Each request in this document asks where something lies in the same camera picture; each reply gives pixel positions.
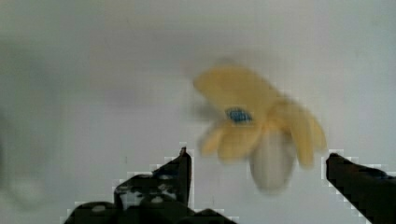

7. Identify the yellow plush peeled banana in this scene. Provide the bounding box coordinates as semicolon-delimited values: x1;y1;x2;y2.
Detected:
193;64;328;194

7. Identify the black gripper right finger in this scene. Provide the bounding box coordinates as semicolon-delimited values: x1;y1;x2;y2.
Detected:
326;153;396;224

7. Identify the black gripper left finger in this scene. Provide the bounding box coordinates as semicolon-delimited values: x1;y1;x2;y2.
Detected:
64;147;237;224

